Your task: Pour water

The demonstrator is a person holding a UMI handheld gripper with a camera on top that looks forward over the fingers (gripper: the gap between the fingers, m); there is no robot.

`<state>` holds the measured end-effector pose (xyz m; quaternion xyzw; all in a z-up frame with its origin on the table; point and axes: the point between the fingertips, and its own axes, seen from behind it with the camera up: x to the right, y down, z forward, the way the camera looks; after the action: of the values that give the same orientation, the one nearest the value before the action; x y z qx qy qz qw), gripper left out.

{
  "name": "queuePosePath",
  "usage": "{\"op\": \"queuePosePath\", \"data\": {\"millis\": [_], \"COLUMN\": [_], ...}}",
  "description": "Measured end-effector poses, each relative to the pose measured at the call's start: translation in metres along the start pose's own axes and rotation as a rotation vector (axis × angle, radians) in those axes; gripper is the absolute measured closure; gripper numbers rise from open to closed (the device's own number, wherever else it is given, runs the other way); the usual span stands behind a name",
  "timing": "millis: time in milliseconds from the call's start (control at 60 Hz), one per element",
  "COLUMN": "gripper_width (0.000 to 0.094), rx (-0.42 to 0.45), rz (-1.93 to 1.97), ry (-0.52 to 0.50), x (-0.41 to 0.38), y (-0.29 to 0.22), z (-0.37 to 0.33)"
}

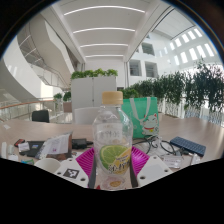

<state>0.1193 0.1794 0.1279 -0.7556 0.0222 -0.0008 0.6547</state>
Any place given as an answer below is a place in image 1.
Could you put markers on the black charger block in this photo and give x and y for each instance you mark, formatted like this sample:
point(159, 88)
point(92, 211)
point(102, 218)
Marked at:
point(80, 143)

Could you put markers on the black chair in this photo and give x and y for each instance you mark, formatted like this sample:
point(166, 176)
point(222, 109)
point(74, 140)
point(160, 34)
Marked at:
point(40, 116)

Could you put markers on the glass balustrade wooden handrail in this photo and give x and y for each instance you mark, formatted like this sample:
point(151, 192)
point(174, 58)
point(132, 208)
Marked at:
point(20, 111)

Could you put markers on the small green item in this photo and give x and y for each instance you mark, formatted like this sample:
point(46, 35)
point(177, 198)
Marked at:
point(27, 162)

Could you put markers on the small potted green plants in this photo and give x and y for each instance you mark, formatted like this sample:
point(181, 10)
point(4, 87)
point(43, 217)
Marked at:
point(66, 96)

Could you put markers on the green hedge plants row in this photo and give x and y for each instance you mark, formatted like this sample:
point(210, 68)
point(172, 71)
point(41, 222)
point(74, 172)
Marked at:
point(200, 86)

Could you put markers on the ceiling light strips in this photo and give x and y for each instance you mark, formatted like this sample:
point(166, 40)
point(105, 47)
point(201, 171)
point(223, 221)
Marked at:
point(103, 28)

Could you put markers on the white computer mouse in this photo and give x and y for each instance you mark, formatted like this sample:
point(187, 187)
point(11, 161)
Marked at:
point(13, 157)

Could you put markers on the clear plastic packet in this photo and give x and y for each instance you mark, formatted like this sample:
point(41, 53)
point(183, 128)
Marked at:
point(172, 161)
point(195, 159)

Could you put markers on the white blister packet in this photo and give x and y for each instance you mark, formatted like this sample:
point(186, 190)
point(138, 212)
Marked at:
point(24, 147)

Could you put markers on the black notebook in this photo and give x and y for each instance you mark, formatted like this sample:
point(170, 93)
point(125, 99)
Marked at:
point(35, 151)

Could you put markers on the white paper cup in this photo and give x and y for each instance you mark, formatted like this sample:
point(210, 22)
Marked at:
point(48, 165)

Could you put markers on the white chair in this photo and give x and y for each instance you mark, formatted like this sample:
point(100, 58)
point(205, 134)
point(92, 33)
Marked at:
point(85, 116)

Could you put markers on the white paper sheet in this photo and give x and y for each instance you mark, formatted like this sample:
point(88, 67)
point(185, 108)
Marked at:
point(6, 126)

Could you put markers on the clear lime-label drink bottle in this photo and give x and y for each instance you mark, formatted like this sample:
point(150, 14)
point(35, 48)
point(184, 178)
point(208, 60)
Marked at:
point(111, 133)

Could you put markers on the small grey-white computer mouse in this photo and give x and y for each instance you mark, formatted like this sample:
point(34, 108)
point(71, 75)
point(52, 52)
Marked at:
point(11, 149)

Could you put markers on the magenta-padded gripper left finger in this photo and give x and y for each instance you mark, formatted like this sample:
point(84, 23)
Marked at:
point(71, 173)

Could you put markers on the small black red box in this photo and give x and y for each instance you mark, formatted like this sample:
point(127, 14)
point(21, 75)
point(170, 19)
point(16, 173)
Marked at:
point(19, 141)

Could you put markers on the green tote bag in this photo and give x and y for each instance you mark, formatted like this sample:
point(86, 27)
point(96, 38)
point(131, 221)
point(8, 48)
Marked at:
point(146, 113)

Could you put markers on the white cabinet with greenery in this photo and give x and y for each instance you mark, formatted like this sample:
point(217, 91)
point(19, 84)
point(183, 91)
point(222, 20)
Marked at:
point(83, 90)

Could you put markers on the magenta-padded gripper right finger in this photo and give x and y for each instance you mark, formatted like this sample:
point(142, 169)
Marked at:
point(153, 170)

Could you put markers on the printed brochure booklet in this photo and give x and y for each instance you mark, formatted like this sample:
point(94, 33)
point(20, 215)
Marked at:
point(55, 145)

